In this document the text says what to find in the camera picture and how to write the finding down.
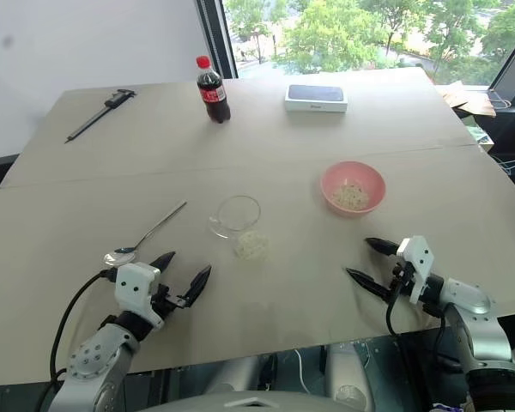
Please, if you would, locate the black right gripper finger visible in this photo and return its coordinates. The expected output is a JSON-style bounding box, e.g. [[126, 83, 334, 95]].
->
[[364, 237, 401, 258], [345, 268, 395, 301]]

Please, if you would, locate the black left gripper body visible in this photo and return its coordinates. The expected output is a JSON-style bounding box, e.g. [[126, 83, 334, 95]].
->
[[148, 282, 189, 321]]

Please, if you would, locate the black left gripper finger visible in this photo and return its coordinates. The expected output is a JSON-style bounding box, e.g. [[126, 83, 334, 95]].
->
[[148, 251, 177, 273], [183, 264, 213, 308]]

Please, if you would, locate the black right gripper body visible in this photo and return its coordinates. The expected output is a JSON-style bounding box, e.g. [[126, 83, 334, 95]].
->
[[389, 259, 416, 297]]

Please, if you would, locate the metal spoon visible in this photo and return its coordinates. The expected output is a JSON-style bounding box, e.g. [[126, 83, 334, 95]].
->
[[104, 200, 188, 264]]

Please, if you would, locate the pink bowl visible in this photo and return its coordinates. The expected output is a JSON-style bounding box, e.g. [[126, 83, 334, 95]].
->
[[319, 161, 387, 217]]

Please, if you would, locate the clear glass cup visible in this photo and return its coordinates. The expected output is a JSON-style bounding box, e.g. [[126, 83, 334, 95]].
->
[[209, 195, 262, 239]]

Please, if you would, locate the black digital caliper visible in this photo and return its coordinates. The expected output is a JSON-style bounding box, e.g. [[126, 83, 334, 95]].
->
[[64, 88, 137, 144]]

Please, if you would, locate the white phone box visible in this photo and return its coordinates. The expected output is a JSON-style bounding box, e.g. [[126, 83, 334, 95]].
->
[[283, 83, 349, 113]]

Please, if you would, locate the brown cardboard sheet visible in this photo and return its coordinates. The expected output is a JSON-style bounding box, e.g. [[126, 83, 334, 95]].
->
[[434, 79, 498, 118]]

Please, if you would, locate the cola bottle red cap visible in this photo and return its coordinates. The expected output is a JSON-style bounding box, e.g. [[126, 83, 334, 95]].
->
[[196, 55, 232, 124]]

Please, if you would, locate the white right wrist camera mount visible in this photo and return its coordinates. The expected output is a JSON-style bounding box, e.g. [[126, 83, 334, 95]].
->
[[396, 235, 435, 304]]

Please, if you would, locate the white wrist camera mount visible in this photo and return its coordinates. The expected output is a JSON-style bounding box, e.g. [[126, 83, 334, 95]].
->
[[396, 235, 435, 304], [114, 263, 164, 330]]

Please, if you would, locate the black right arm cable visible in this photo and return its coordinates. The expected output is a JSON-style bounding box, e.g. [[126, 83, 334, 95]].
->
[[385, 274, 469, 370]]

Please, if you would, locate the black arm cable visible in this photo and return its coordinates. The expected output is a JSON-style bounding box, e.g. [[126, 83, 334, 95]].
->
[[385, 274, 469, 370], [33, 269, 118, 412]]

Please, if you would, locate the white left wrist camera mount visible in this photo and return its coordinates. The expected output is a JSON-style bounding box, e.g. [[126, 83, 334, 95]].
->
[[114, 263, 164, 330]]

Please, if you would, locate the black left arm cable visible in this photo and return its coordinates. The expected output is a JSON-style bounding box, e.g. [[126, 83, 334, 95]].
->
[[33, 269, 118, 412]]

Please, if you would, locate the white cable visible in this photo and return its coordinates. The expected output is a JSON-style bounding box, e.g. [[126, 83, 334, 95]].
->
[[292, 348, 310, 394]]

